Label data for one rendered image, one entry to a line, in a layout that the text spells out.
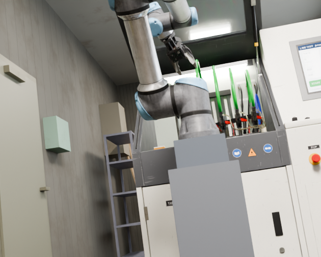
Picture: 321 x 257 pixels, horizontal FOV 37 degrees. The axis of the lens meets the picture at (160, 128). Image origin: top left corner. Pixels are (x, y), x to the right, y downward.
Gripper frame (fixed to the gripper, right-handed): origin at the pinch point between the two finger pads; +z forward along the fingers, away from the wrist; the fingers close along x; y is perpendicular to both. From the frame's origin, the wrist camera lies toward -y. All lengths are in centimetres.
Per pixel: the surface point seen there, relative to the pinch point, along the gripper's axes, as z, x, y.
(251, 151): 36.9, 12.6, 28.3
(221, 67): 27, 8, -46
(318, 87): 44, 50, -11
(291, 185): 54, 22, 40
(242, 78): 38, 16, -43
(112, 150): 242, -262, -424
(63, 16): 19, -192, -398
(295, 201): 59, 21, 44
